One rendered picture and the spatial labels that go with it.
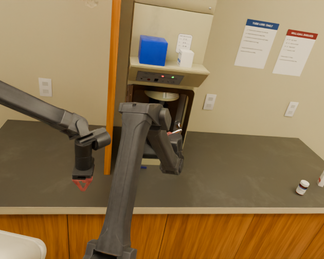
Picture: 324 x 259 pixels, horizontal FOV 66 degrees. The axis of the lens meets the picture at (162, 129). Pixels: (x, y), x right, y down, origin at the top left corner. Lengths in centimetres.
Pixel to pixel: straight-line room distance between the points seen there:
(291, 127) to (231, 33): 90
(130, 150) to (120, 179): 7
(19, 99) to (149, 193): 69
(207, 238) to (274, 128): 102
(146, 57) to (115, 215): 62
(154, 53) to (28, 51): 85
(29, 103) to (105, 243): 46
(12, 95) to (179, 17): 67
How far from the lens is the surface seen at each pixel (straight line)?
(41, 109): 82
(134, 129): 56
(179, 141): 98
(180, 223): 129
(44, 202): 117
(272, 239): 163
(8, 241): 54
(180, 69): 101
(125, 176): 55
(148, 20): 107
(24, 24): 159
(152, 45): 97
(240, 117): 187
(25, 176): 131
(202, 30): 111
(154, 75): 103
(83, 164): 89
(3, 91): 80
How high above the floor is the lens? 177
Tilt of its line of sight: 29 degrees down
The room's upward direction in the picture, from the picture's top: 10 degrees clockwise
